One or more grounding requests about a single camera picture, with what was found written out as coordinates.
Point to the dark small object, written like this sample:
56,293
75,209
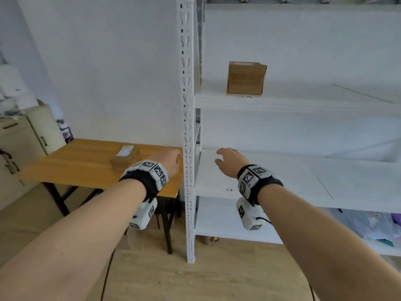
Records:
65,131

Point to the beige cabinet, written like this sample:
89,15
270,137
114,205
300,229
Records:
18,150

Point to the person's right thumb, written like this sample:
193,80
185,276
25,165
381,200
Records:
218,161

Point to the flat labelled cardboard box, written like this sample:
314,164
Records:
124,158

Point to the person's right forearm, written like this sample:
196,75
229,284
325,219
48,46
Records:
319,241

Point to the tall brown cardboard box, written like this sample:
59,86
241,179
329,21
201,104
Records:
247,78

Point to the person's right hand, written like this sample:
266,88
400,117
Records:
231,161

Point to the person's left forearm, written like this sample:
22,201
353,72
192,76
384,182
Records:
75,235

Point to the white metal shelving unit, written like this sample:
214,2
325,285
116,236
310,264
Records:
282,103

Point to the black white marker wrist tracker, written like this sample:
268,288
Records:
153,175
250,181

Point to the person's left fingers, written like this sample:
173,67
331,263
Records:
178,158

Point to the wooden table with black legs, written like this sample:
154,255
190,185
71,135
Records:
81,162

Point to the translucent plastic bags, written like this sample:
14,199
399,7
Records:
369,224

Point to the person's left hand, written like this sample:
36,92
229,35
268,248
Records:
169,159

